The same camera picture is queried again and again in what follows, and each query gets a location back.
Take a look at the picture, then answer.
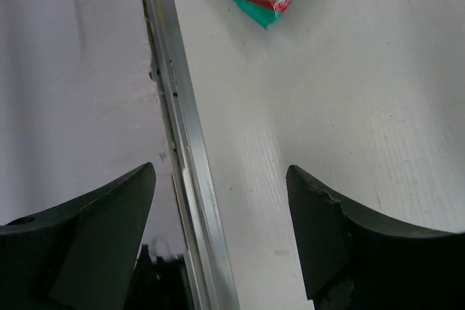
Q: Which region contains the aluminium table front rail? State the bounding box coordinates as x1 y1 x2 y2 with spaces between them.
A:
145 0 240 309

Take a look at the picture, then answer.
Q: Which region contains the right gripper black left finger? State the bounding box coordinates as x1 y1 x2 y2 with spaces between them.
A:
1 163 156 309

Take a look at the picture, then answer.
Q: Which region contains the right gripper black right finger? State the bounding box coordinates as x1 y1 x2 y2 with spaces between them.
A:
286 165 464 309

